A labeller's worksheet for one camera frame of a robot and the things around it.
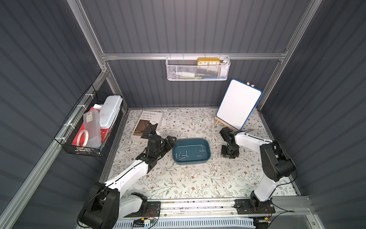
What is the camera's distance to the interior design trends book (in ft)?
3.34

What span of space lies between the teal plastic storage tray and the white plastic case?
403mm

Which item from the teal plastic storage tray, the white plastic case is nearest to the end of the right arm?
the teal plastic storage tray

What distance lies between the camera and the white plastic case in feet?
2.32

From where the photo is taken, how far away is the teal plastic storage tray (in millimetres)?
905

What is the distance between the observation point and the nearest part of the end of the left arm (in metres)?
0.66
